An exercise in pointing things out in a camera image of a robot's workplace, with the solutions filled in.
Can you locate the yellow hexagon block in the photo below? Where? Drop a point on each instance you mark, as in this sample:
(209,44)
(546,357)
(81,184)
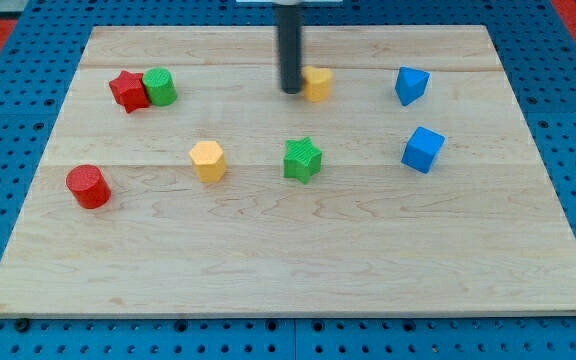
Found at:
(208,161)

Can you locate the yellow heart block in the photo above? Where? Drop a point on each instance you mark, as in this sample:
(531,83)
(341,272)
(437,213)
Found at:
(317,83)

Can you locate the green star block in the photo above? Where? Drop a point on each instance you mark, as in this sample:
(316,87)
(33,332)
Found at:
(302,160)

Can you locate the light wooden board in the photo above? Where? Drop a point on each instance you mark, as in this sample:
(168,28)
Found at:
(482,234)

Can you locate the blue cube block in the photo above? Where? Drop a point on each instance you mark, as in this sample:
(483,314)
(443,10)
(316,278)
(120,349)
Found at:
(422,149)

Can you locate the blue triangular prism block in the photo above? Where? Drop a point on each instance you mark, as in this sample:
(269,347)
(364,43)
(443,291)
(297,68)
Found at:
(410,84)

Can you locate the green cylinder block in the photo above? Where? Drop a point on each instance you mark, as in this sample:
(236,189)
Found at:
(159,86)

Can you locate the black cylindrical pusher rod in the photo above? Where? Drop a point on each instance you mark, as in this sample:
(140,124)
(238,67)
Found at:
(289,42)

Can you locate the red star block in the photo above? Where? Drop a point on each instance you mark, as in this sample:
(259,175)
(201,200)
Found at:
(128,91)

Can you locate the red cylinder block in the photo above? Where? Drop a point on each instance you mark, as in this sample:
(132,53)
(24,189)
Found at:
(88,186)

